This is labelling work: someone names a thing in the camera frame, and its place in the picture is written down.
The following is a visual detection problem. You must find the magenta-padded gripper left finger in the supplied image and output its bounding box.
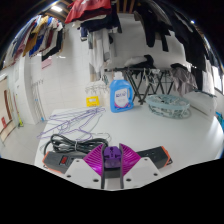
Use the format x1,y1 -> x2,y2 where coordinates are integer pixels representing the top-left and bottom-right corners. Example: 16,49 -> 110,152
64,143 -> 113,190

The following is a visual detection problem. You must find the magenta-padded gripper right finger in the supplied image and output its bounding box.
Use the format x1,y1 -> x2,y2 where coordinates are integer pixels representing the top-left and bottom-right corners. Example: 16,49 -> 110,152
114,143 -> 164,190

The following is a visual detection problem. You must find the purple charger block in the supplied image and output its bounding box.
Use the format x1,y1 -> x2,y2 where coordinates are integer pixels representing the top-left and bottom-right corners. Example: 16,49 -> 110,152
103,145 -> 122,170

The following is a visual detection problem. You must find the yellow box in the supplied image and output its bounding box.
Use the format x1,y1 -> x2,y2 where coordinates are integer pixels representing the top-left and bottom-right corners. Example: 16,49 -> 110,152
85,95 -> 101,108

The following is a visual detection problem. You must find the blue detergent bottle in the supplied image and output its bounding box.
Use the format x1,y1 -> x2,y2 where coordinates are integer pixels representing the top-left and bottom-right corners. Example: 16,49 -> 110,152
109,71 -> 135,114

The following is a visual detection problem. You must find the white clip hanger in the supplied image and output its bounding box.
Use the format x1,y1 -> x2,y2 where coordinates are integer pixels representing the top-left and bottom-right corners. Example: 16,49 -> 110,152
84,79 -> 110,96

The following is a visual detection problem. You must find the long white slab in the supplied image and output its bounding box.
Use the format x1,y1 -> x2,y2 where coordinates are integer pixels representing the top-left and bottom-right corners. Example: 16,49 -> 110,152
183,89 -> 218,118

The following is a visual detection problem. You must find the black folding drying rack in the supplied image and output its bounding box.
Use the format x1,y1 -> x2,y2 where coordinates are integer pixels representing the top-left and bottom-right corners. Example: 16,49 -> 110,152
103,64 -> 174,105

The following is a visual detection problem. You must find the grey cloth on rack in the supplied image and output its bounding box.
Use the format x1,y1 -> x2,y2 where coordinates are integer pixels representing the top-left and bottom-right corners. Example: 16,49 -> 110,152
169,63 -> 198,97

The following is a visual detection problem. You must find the white and black clothes pile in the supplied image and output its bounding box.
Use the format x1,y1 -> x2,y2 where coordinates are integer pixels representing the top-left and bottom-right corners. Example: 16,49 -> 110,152
124,54 -> 156,70

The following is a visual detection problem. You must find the dark hanging clothes row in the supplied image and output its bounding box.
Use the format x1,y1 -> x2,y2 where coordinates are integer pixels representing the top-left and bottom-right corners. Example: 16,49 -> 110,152
136,0 -> 214,91

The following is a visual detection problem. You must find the colourful hanging clothes row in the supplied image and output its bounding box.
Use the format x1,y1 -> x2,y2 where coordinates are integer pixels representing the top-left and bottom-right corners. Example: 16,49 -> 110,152
9,0 -> 123,81

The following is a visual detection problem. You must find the ceiling light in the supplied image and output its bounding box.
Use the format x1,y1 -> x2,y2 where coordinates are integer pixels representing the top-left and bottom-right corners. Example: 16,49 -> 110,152
49,3 -> 64,14

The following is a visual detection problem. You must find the black coiled power cable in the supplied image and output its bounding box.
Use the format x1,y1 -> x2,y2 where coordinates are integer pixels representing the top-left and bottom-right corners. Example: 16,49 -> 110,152
43,133 -> 110,155

